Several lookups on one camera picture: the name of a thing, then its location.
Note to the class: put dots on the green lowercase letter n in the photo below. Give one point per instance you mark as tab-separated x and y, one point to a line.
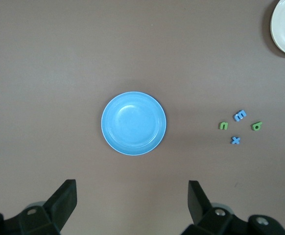
222	126

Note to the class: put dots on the blue lowercase letter x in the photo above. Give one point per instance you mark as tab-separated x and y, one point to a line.
235	140

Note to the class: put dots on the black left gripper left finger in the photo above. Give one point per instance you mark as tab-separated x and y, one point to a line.
56	210

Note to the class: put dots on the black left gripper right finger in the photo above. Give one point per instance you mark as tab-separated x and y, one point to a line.
198	208

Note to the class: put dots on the green lowercase letter b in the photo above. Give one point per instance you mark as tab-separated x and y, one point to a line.
256	126

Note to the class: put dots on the blue lowercase letter m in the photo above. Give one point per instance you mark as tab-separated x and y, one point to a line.
240	115

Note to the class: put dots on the brown table mat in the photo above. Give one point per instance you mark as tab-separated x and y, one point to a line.
59	73

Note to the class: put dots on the blue round plate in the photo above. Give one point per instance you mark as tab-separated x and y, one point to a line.
134	123

